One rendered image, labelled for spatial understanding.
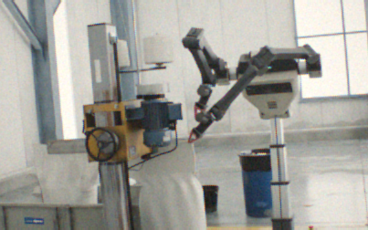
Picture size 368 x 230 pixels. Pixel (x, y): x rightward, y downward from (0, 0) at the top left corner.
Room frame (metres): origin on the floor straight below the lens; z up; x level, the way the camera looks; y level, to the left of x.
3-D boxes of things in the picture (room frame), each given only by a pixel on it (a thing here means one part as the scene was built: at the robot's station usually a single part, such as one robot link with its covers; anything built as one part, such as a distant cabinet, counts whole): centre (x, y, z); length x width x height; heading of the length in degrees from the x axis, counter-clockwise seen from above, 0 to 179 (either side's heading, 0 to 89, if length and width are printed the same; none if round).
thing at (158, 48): (2.83, 0.13, 1.61); 0.17 x 0.17 x 0.17
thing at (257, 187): (5.15, -0.72, 0.32); 0.51 x 0.48 x 0.65; 161
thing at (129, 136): (2.79, 0.39, 1.18); 0.34 x 0.25 x 0.31; 161
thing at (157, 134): (2.68, 0.17, 1.21); 0.15 x 0.15 x 0.25
